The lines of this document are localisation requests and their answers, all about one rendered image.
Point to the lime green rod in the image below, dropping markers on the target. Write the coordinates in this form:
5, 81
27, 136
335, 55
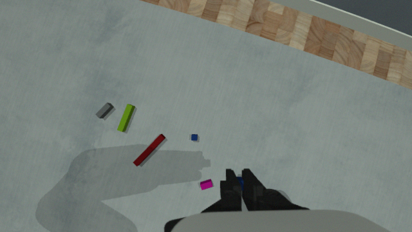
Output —
126, 118

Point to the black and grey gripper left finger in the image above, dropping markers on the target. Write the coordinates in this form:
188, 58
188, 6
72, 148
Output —
230, 192

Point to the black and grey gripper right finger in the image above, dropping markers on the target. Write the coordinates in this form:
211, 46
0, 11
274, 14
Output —
257, 198

